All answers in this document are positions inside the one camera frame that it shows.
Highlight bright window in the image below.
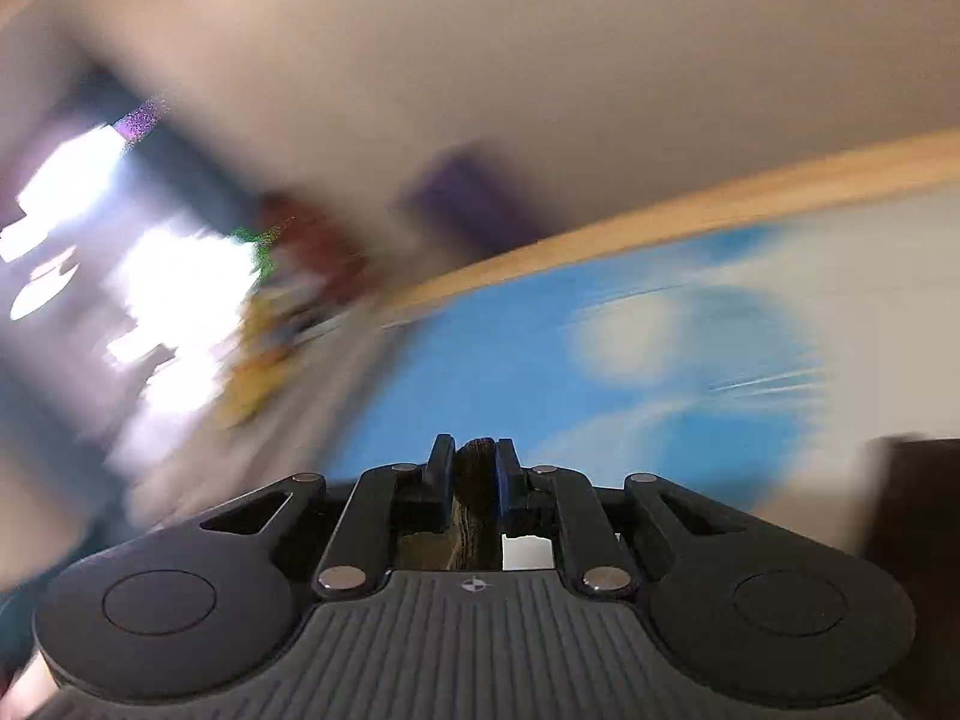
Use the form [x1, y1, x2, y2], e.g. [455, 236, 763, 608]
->
[0, 120, 260, 421]

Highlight yellow toys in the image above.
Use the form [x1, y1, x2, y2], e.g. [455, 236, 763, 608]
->
[219, 289, 305, 427]

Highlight brown corduroy pants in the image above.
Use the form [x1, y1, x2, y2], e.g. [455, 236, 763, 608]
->
[397, 436, 503, 572]

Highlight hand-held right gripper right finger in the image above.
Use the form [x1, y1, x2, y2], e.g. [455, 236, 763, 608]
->
[494, 438, 752, 602]

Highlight purple object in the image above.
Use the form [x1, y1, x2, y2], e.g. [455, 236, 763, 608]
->
[400, 150, 557, 257]

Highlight blue white printed bed sheet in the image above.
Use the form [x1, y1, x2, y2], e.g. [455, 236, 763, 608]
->
[330, 186, 960, 563]

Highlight red object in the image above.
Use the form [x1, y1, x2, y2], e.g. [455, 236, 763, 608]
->
[259, 193, 370, 305]

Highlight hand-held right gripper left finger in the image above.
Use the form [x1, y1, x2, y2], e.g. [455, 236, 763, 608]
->
[199, 433, 457, 602]

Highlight wooden bed headboard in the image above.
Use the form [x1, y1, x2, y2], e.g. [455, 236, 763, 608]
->
[373, 127, 960, 325]

